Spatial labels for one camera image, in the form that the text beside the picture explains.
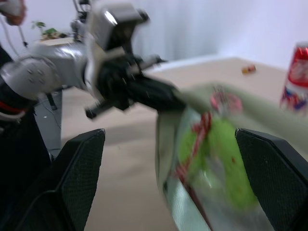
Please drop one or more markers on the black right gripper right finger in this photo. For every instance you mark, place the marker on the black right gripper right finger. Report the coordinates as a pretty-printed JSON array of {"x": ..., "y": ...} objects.
[{"x": 276, "y": 183}]

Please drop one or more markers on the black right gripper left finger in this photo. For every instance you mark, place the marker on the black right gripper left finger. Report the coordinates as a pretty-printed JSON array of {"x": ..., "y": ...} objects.
[{"x": 79, "y": 183}]

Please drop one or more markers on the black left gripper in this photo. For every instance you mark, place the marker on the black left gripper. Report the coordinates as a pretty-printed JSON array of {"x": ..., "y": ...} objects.
[{"x": 115, "y": 86}]

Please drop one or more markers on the green zip pouch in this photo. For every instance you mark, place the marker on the green zip pouch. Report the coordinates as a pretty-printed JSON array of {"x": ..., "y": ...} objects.
[{"x": 173, "y": 149}]

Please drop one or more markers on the red white striped ribbon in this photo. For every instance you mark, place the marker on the red white striped ribbon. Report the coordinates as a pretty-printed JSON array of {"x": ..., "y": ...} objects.
[{"x": 201, "y": 134}]

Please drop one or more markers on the dark robot torso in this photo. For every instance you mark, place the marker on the dark robot torso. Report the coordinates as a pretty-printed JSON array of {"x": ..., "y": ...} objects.
[{"x": 16, "y": 149}]

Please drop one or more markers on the small orange toy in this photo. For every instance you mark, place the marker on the small orange toy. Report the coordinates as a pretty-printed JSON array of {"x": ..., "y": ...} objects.
[{"x": 248, "y": 69}]

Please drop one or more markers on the green potted plant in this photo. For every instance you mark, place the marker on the green potted plant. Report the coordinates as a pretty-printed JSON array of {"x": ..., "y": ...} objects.
[{"x": 49, "y": 31}]

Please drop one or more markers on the bystander person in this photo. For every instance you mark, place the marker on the bystander person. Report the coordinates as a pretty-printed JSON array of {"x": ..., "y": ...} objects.
[{"x": 13, "y": 12}]

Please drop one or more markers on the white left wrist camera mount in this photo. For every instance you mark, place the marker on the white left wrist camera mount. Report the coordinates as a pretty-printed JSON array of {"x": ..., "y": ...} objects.
[{"x": 103, "y": 26}]

